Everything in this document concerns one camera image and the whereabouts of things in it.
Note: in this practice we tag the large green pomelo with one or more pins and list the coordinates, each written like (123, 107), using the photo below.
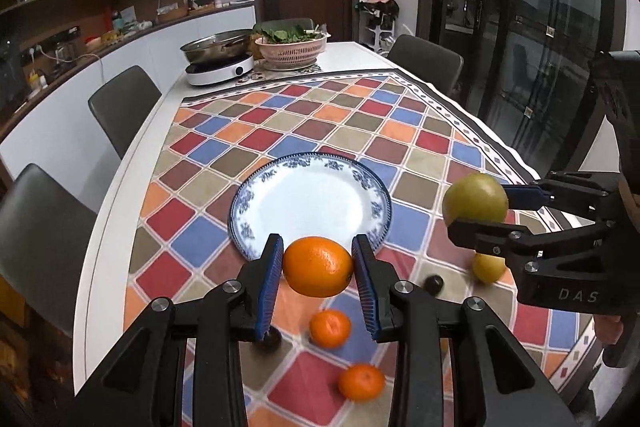
(475, 197)

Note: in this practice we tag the large yellow pear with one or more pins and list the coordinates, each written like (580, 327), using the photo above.
(488, 269)

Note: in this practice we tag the small orange mandarin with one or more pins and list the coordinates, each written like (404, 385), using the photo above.
(317, 267)

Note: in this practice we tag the grey chair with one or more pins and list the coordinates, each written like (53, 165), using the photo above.
(45, 233)
(428, 61)
(122, 105)

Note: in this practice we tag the white induction cooker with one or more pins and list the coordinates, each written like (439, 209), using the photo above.
(202, 75)

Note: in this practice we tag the pink basket with greens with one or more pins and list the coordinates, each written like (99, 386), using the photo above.
(291, 47)

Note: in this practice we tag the small dark plum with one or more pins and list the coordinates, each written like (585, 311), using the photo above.
(271, 341)

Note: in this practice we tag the steel pan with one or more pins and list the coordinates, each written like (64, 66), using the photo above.
(217, 47)

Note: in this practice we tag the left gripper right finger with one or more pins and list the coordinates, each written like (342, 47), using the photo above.
(397, 311)

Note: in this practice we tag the large orange mandarin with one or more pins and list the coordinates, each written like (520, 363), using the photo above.
(361, 382)

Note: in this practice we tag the blue white oval plate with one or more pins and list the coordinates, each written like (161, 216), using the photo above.
(309, 194)

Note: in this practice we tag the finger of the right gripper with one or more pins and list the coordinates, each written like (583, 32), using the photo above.
(526, 197)
(512, 243)

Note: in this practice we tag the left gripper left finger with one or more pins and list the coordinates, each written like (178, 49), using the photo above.
(237, 311)

